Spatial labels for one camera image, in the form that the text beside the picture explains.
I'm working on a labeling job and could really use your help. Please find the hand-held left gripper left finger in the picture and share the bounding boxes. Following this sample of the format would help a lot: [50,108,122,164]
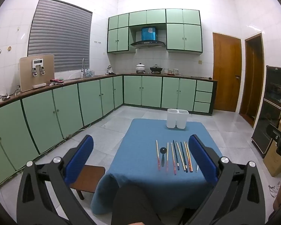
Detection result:
[16,135,96,225]

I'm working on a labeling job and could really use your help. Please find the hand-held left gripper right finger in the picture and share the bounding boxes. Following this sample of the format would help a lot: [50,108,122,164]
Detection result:
[188,134,266,225]

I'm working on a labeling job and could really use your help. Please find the reddish brown chopstick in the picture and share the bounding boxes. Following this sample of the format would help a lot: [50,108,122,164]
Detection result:
[171,142,176,175]
[186,142,193,172]

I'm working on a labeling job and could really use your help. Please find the plain wooden chopstick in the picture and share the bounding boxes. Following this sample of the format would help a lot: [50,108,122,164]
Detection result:
[184,142,191,172]
[176,141,186,172]

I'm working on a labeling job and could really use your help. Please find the black chopstick with gold band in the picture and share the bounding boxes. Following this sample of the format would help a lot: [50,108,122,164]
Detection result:
[180,142,188,173]
[173,140,180,170]

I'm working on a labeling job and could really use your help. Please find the black spoon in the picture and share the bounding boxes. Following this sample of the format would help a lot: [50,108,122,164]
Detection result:
[160,147,167,167]

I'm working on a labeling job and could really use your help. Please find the chopsticks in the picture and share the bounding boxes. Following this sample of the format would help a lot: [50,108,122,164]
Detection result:
[156,140,161,171]

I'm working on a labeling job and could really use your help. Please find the white two-compartment utensil holder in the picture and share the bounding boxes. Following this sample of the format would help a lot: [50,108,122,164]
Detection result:
[167,109,190,129]

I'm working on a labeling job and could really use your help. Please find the brown wooden stool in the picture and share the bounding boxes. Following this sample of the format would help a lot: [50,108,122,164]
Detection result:
[69,165,106,200]

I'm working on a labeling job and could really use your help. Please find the cardboard box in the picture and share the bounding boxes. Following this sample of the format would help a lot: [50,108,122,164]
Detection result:
[263,112,281,177]

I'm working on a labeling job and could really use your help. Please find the black glass-front cabinet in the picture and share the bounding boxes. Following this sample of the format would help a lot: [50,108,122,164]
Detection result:
[251,66,281,158]

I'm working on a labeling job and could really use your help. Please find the long green base cabinet run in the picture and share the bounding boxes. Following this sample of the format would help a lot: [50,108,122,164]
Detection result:
[0,75,124,185]

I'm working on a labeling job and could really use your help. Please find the blue tablecloth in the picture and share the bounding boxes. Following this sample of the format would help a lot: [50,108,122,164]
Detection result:
[91,118,223,216]

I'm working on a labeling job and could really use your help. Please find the green base cabinet with drawers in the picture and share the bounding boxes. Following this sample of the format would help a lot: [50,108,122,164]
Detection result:
[123,75,218,116]

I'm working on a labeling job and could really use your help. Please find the brown wooden door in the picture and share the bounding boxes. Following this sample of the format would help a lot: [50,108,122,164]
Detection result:
[213,32,242,112]

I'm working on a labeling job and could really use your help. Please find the grey window roller shutter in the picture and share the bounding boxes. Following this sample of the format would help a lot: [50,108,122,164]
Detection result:
[28,0,93,73]

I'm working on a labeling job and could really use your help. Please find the range hood with blue film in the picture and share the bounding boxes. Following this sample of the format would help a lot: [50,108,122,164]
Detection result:
[130,26,167,50]

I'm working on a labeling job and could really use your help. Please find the brown wooden door frame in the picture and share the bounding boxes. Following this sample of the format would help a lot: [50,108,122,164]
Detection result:
[239,32,265,128]

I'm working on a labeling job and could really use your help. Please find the beige wall water purifier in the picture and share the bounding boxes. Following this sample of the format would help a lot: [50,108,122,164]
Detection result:
[19,54,55,92]

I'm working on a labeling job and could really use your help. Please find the green upper wall cabinets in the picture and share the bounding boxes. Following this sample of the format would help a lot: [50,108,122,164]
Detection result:
[107,9,203,55]

